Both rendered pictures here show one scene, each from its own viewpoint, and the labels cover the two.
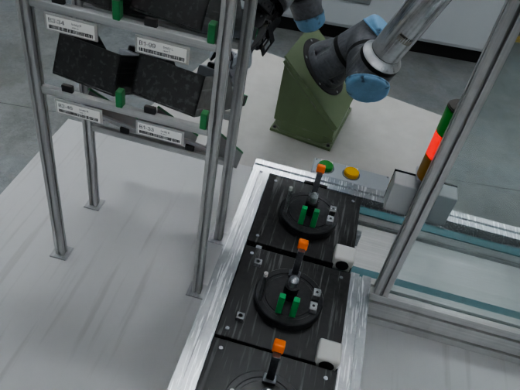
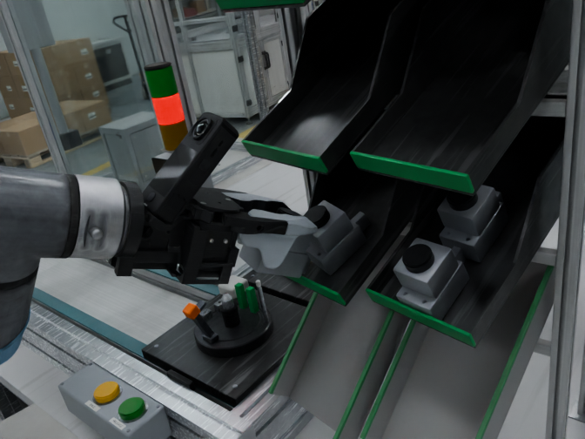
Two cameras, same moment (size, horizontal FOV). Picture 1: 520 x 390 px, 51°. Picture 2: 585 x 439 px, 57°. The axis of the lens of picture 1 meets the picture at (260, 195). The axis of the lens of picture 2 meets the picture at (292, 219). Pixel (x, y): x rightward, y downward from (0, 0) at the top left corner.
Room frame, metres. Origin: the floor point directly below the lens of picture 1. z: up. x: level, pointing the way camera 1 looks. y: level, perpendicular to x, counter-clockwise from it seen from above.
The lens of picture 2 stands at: (1.49, 0.48, 1.54)
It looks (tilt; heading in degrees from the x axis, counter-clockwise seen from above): 25 degrees down; 218
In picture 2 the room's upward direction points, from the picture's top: 10 degrees counter-clockwise
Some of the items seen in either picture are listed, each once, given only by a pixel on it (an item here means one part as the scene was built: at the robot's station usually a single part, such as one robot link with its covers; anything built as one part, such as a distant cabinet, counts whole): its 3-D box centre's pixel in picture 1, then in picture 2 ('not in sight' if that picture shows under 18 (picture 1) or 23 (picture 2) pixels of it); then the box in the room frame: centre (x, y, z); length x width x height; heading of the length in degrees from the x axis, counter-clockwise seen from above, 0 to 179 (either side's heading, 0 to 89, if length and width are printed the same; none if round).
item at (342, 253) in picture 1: (343, 258); (234, 290); (0.84, -0.21, 0.97); 0.05 x 0.05 x 0.04; 85
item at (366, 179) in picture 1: (347, 182); (112, 408); (1.15, -0.23, 0.93); 0.21 x 0.07 x 0.06; 85
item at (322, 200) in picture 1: (308, 214); (233, 327); (0.95, -0.12, 0.98); 0.14 x 0.14 x 0.02
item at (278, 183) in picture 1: (306, 220); (235, 335); (0.95, -0.12, 0.96); 0.24 x 0.24 x 0.02; 85
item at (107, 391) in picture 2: (350, 173); (107, 394); (1.15, -0.23, 0.96); 0.04 x 0.04 x 0.02
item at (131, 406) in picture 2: (325, 167); (132, 410); (1.16, -0.16, 0.96); 0.04 x 0.04 x 0.02
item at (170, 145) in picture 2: (434, 167); (175, 133); (0.81, -0.30, 1.28); 0.05 x 0.05 x 0.05
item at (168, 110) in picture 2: (445, 145); (168, 108); (0.81, -0.30, 1.33); 0.05 x 0.05 x 0.05
